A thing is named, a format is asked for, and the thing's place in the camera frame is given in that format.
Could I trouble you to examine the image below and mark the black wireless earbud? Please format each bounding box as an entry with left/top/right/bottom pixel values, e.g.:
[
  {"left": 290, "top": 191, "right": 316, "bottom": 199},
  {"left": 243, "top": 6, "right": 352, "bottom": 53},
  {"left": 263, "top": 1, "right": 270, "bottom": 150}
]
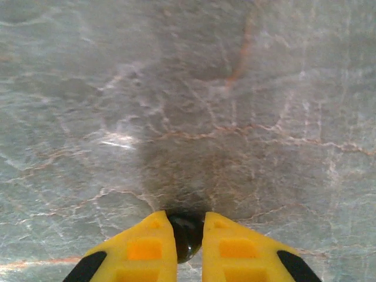
[{"left": 166, "top": 212, "right": 206, "bottom": 264}]

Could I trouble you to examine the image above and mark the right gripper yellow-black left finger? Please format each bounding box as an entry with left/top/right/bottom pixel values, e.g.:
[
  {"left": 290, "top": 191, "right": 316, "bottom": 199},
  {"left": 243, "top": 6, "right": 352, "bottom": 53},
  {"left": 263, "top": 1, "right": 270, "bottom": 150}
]
[{"left": 62, "top": 210, "right": 179, "bottom": 282}]

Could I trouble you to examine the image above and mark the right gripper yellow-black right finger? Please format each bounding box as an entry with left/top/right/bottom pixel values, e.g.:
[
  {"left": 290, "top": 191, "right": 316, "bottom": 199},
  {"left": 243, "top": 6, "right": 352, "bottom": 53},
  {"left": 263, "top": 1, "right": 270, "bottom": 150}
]
[{"left": 201, "top": 210, "right": 323, "bottom": 282}]

